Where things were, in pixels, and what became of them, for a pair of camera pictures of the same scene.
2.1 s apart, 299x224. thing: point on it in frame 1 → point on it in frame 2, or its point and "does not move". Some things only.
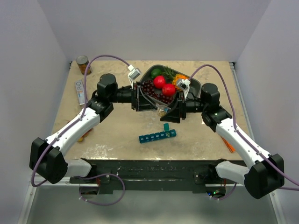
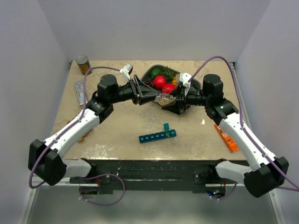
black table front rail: (162, 175) does not move
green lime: (155, 72) does not move
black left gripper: (144, 102) → (142, 94)
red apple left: (159, 81) does not move
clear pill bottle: (162, 110) → (164, 99)
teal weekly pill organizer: (167, 133) does not move
